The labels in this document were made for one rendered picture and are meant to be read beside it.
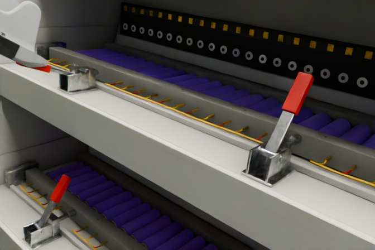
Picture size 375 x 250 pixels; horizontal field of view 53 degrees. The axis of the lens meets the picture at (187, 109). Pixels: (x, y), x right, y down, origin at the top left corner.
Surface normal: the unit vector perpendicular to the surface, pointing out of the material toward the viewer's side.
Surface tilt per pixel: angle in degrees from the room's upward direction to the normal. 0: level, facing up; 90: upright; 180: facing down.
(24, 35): 90
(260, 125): 105
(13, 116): 90
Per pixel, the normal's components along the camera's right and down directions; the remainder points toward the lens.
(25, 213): 0.10, -0.94
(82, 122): -0.65, 0.19
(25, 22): 0.75, 0.29
